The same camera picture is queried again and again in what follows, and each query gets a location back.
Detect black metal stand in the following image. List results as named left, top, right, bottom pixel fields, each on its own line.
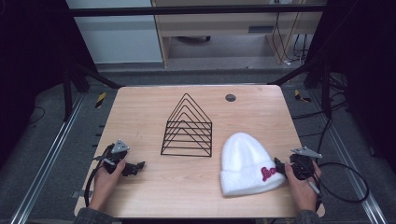
left=267, top=59, right=332, bottom=119
left=61, top=59, right=124, bottom=122

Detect black hanging desk cables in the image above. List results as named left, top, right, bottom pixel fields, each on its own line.
left=271, top=11, right=310, bottom=65

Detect black floor cables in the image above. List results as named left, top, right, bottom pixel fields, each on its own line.
left=291, top=74, right=351, bottom=153

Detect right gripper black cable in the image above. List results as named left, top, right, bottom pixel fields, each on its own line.
left=310, top=161, right=371, bottom=205

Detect yellow black striped tape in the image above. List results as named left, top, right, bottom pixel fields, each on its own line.
left=293, top=89, right=312, bottom=104
left=94, top=91, right=107, bottom=109

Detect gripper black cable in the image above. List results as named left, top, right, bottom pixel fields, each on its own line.
left=83, top=143, right=115, bottom=208
left=310, top=161, right=371, bottom=205

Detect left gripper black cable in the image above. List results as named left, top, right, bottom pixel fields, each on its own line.
left=83, top=143, right=115, bottom=208

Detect black wire triangle rack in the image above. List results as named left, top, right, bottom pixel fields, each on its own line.
left=160, top=92, right=214, bottom=158

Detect person's left hand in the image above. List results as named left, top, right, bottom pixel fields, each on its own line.
left=88, top=159, right=127, bottom=213

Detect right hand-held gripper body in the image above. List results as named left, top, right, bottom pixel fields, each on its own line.
left=289, top=146, right=324, bottom=181

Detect black horizontal frame bar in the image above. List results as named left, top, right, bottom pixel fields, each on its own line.
left=68, top=4, right=328, bottom=18

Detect person's right hand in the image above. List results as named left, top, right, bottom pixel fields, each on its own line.
left=284, top=160, right=323, bottom=215

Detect light wooden desk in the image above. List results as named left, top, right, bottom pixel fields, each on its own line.
left=150, top=0, right=325, bottom=68

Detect white knit beanie hat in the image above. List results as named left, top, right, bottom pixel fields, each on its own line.
left=219, top=132, right=288, bottom=198

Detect white cabinet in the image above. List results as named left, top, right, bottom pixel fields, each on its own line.
left=65, top=0, right=164, bottom=65

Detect aluminium floor rail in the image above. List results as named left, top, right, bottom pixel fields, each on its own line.
left=8, top=92, right=86, bottom=224
left=307, top=88, right=389, bottom=224

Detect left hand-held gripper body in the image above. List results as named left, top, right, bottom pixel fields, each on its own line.
left=93, top=138, right=131, bottom=175

